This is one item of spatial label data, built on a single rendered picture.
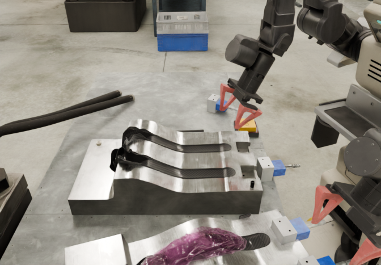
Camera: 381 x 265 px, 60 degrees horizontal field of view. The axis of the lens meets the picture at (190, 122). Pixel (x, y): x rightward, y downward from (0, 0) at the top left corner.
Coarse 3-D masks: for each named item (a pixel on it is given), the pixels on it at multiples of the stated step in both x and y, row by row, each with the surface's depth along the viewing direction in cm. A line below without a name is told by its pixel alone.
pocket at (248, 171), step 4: (244, 168) 92; (248, 168) 92; (252, 168) 92; (244, 172) 93; (248, 172) 93; (252, 172) 93; (256, 172) 91; (244, 176) 92; (248, 176) 92; (252, 176) 92; (256, 176) 90
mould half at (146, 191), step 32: (160, 128) 102; (96, 160) 98; (160, 160) 90; (192, 160) 94; (224, 160) 93; (96, 192) 87; (128, 192) 84; (160, 192) 84; (192, 192) 84; (224, 192) 84; (256, 192) 84
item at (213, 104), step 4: (212, 96) 131; (216, 96) 131; (220, 96) 131; (208, 100) 129; (212, 100) 128; (216, 100) 128; (220, 100) 131; (208, 104) 130; (212, 104) 129; (216, 104) 129; (224, 104) 128; (208, 108) 131; (212, 108) 130; (216, 108) 130; (228, 108) 129; (232, 108) 128; (236, 108) 127
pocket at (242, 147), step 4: (236, 144) 101; (240, 144) 101; (244, 144) 101; (248, 144) 101; (240, 148) 102; (244, 148) 102; (248, 148) 100; (240, 152) 100; (244, 152) 100; (248, 152) 100
